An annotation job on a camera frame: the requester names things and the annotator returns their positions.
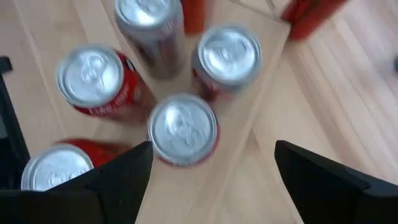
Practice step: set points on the wooden shelf black end frames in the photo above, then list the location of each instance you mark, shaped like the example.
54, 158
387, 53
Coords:
234, 124

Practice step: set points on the silver diet cola can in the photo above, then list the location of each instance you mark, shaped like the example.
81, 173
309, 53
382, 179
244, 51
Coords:
146, 12
230, 53

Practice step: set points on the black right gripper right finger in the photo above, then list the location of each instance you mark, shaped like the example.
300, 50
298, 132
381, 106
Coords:
335, 196

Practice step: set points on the red cola can white script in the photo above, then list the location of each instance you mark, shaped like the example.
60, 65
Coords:
183, 127
90, 74

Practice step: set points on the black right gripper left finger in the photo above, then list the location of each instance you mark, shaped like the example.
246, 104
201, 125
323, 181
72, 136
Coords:
87, 199

